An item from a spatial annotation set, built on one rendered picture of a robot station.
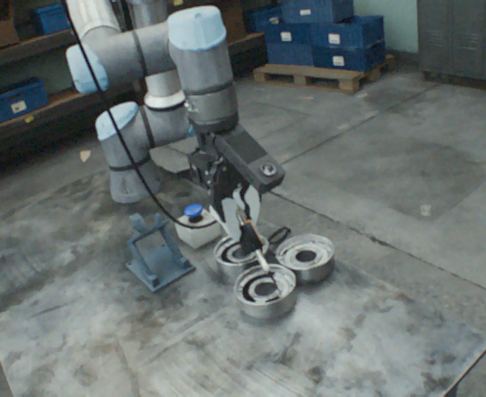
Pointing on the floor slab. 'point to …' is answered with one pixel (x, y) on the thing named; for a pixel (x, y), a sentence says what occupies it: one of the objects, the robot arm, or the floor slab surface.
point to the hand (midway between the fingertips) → (245, 231)
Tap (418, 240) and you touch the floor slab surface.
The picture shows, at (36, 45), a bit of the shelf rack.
